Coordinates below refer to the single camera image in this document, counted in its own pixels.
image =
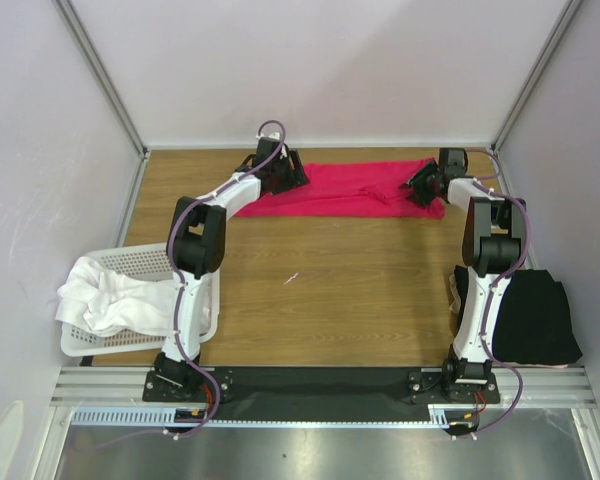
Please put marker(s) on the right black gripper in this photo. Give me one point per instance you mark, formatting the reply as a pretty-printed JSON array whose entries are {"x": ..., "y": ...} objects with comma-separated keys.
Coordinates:
[{"x": 427, "y": 181}]

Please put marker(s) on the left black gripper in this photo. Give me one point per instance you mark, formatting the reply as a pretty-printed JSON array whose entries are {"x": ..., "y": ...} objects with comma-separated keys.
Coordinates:
[{"x": 295, "y": 177}]

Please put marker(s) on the pink t shirt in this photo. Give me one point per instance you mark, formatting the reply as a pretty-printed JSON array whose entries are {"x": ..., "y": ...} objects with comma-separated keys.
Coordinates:
[{"x": 360, "y": 190}]

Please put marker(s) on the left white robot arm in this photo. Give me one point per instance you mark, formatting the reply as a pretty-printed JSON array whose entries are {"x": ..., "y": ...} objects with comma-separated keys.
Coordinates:
[{"x": 196, "y": 249}]

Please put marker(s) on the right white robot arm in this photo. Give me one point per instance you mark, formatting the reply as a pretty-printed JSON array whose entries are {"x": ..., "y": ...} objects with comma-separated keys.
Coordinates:
[{"x": 495, "y": 245}]

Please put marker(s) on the white laundry basket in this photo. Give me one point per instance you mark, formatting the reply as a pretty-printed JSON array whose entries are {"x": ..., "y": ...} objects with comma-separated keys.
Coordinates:
[{"x": 143, "y": 262}]

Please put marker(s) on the black folded t shirt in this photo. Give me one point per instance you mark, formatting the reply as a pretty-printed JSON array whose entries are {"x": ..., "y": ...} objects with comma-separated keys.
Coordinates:
[{"x": 523, "y": 320}]

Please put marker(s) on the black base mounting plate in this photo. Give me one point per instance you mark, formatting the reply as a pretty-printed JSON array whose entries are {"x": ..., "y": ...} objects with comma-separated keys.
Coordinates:
[{"x": 339, "y": 394}]

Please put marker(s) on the white crumpled t shirt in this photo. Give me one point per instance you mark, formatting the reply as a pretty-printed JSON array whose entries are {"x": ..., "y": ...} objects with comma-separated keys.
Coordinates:
[{"x": 104, "y": 303}]

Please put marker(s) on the aluminium frame rail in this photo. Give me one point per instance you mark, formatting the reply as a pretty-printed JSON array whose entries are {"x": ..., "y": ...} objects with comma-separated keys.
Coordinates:
[{"x": 111, "y": 396}]

